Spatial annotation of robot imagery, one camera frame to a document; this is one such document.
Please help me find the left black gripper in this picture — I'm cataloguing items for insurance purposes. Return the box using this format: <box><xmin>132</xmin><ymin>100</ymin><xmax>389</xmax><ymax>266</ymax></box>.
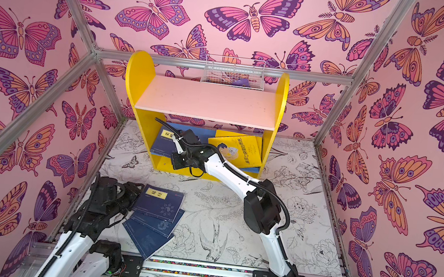
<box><xmin>102</xmin><ymin>177</ymin><xmax>144</xmax><ymax>224</ymax></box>

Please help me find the navy book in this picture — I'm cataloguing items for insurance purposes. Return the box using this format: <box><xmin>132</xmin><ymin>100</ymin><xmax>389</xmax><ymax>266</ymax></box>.
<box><xmin>133</xmin><ymin>185</ymin><xmax>184</xmax><ymax>223</ymax></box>
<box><xmin>122</xmin><ymin>219</ymin><xmax>174</xmax><ymax>260</ymax></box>
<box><xmin>150</xmin><ymin>126</ymin><xmax>177</xmax><ymax>158</ymax></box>

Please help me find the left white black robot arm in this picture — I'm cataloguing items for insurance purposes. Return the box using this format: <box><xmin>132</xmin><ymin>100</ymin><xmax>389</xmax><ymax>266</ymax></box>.
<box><xmin>34</xmin><ymin>174</ymin><xmax>144</xmax><ymax>277</ymax></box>

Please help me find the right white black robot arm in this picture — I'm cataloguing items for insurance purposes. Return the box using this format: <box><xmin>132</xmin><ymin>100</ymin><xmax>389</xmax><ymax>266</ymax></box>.
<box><xmin>155</xmin><ymin>117</ymin><xmax>302</xmax><ymax>277</ymax></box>

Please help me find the yellow wooden bookshelf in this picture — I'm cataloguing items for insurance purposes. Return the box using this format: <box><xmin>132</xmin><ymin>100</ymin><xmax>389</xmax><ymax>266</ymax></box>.
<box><xmin>125</xmin><ymin>51</ymin><xmax>290</xmax><ymax>163</ymax></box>

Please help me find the navy book bottom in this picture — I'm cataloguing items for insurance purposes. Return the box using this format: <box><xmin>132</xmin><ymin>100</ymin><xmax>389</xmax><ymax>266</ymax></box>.
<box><xmin>122</xmin><ymin>219</ymin><xmax>174</xmax><ymax>260</ymax></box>

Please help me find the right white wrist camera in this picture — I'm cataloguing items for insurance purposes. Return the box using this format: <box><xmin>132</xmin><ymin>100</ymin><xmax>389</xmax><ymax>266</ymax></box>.
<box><xmin>172</xmin><ymin>134</ymin><xmax>184</xmax><ymax>155</ymax></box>

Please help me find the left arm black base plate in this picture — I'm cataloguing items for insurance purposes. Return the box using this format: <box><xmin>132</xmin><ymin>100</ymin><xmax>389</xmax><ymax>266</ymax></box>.
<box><xmin>116</xmin><ymin>254</ymin><xmax>144</xmax><ymax>277</ymax></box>

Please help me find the clear wire basket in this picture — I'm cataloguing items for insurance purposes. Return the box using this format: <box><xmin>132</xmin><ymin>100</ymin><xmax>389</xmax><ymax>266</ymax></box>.
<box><xmin>200</xmin><ymin>54</ymin><xmax>266</xmax><ymax>91</ymax></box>

